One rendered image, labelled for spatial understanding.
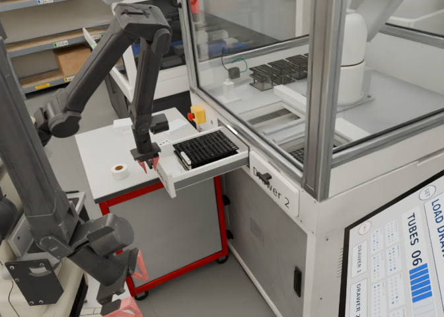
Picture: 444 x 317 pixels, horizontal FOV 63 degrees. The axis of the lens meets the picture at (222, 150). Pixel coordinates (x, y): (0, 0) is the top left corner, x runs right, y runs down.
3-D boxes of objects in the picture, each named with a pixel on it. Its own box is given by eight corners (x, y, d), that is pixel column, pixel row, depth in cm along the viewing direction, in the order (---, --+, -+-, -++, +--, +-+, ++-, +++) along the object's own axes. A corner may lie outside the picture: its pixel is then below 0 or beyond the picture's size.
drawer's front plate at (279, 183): (294, 218, 120) (295, 192, 114) (250, 174, 143) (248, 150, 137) (298, 216, 121) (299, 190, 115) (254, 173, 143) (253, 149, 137)
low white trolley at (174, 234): (133, 310, 188) (93, 199, 147) (109, 235, 236) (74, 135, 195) (232, 265, 208) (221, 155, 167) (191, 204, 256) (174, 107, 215)
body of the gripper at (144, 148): (162, 153, 133) (158, 136, 129) (135, 162, 129) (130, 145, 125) (156, 145, 138) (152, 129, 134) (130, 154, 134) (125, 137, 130)
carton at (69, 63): (64, 77, 464) (57, 55, 449) (59, 70, 488) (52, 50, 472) (95, 69, 481) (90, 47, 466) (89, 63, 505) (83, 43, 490)
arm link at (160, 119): (129, 106, 122) (138, 125, 118) (161, 97, 126) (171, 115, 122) (131, 126, 132) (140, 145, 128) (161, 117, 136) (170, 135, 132)
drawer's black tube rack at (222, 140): (189, 178, 141) (187, 164, 137) (174, 157, 154) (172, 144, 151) (240, 160, 148) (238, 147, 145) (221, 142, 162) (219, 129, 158)
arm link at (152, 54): (138, 4, 91) (154, 34, 87) (159, 4, 94) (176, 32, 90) (125, 113, 125) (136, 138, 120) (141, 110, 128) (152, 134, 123)
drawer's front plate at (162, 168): (172, 199, 134) (166, 175, 128) (149, 162, 157) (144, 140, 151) (176, 197, 135) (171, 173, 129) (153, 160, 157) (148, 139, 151)
